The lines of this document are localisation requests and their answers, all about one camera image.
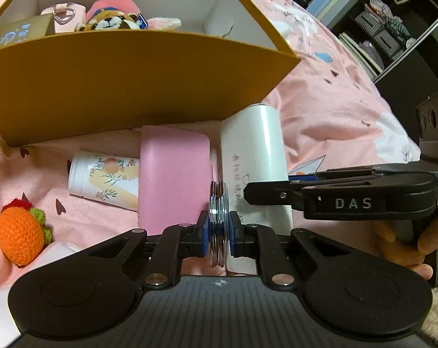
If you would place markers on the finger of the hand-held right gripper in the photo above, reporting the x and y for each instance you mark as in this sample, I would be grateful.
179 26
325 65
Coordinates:
306 177
269 194

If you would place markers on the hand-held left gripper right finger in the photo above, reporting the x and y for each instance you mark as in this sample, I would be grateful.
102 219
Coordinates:
232 232

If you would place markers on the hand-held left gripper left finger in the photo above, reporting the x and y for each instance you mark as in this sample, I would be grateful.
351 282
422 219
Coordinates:
203 232

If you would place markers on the stack of metal discs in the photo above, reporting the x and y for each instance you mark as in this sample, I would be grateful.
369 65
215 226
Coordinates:
219 203

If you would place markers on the white bottle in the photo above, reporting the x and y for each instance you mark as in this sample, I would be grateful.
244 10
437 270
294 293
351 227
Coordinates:
253 145

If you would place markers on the orange cardboard box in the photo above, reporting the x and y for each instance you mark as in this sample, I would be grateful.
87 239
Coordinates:
132 79

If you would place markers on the brown white plush animal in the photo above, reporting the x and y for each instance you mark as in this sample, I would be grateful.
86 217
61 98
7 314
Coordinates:
110 21

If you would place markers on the pink green plush toy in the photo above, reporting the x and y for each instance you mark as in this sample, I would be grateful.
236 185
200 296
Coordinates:
114 2

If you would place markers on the person's right hand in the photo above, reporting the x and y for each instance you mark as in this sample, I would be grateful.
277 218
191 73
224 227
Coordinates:
407 257

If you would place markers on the pink case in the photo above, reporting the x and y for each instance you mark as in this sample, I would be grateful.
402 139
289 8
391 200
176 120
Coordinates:
172 177

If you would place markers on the white floral can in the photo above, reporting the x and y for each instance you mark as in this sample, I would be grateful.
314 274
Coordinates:
103 179

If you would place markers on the flat white boxes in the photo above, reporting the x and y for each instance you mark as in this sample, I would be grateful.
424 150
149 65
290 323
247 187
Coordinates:
360 52

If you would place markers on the white woven basket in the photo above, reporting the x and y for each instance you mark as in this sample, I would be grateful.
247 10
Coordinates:
367 23
389 41

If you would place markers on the orange crochet fruit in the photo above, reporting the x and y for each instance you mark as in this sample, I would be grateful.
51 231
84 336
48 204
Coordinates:
18 235

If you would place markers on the red crochet fruit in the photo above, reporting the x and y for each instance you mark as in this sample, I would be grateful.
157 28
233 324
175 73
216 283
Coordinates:
18 203

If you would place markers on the dark shelf unit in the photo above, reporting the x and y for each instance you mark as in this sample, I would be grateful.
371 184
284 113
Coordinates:
414 14

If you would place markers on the pink crochet item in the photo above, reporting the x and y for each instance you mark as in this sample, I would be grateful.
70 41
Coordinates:
164 23

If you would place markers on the olive green printed box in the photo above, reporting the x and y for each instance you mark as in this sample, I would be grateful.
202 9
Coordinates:
20 31

